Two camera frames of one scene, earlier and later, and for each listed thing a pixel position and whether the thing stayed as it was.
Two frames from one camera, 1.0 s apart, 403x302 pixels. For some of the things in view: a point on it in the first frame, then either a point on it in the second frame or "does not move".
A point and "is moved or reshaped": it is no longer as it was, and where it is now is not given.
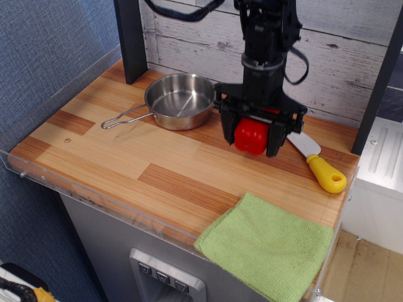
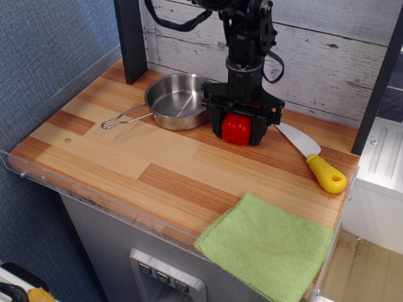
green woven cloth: x=282 y=258 does not move
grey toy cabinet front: x=107 y=239 does not move
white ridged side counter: x=374 y=211 does not move
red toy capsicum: x=252 y=135 is moved or reshaped
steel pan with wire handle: x=178 y=102 does not move
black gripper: x=261 y=94 -> x=244 y=92
